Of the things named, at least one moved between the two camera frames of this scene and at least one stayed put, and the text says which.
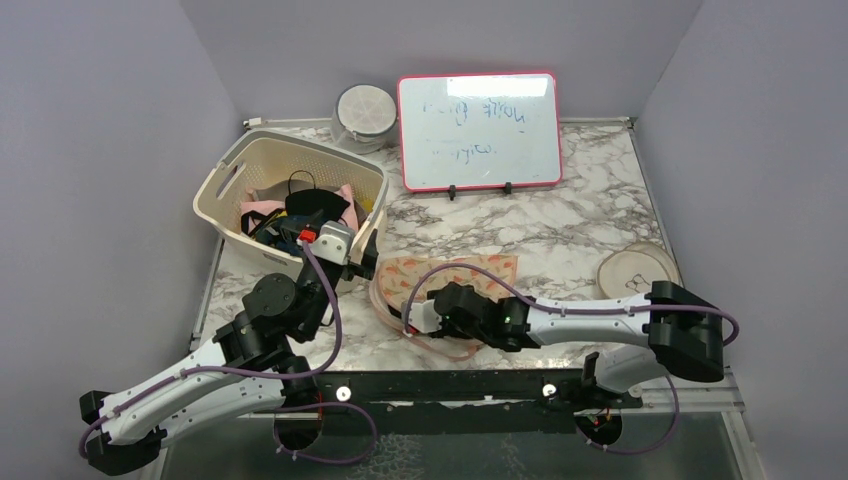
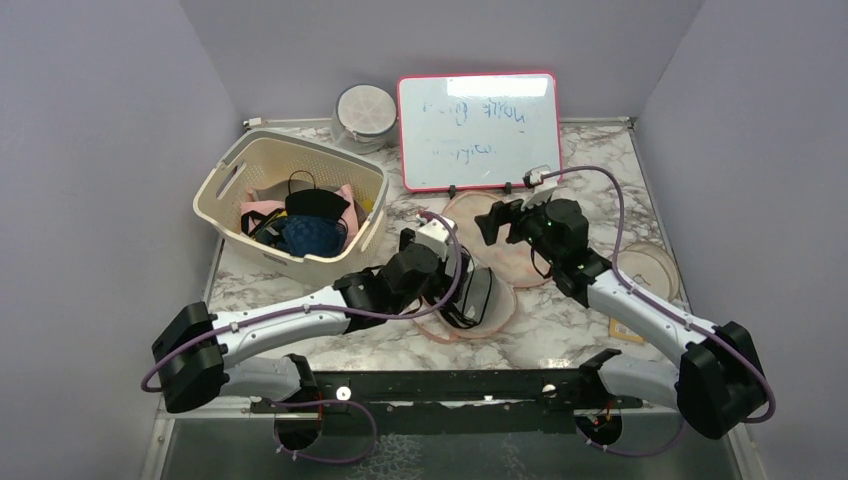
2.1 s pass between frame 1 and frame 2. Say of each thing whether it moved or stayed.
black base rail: stayed
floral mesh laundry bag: moved
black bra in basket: stayed
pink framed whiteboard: stayed
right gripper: moved
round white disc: stayed
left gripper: moved
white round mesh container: stayed
